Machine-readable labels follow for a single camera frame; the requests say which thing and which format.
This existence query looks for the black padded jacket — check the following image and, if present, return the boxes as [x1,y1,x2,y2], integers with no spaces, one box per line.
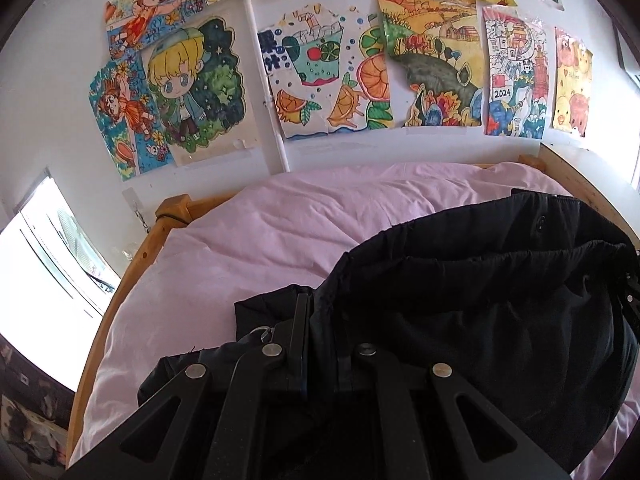
[137,190,640,477]

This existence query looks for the juice cup and oranges drawing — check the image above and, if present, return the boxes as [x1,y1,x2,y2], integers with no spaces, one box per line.
[256,1,394,141]

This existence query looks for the bright window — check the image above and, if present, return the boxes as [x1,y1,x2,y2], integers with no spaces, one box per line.
[0,174,122,392]

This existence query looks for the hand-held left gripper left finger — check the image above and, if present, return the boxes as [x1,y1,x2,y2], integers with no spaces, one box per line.
[65,293,311,480]

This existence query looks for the printed picture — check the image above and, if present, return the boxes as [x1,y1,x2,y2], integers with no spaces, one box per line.
[0,394,69,469]

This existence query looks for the wall hook with chain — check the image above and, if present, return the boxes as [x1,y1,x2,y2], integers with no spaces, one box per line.
[121,187,152,235]

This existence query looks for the orange mermaid drawing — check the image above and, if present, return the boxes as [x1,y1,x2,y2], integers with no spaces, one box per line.
[88,57,177,183]

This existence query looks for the red-haired girl drawing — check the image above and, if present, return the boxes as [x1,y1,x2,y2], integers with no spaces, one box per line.
[103,0,209,59]

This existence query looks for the pink blanket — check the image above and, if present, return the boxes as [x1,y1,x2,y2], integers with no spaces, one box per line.
[67,162,640,480]

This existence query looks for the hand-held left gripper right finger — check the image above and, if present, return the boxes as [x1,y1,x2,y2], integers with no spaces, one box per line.
[349,343,572,480]

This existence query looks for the pigs and chicks drawing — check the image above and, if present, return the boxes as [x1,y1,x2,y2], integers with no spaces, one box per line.
[551,26,594,138]

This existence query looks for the city buildings drawing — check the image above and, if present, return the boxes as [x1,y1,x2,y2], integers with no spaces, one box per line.
[481,4,552,141]

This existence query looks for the blond child drawing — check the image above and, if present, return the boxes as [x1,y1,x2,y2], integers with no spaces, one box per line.
[139,14,262,167]

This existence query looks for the farm landscape drawing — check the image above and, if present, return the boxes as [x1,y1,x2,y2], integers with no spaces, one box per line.
[374,0,487,129]

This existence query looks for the black storage crates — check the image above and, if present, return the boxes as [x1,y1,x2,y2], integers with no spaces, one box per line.
[0,335,77,403]

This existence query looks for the wooden bed frame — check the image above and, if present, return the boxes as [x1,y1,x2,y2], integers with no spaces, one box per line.
[65,142,640,467]

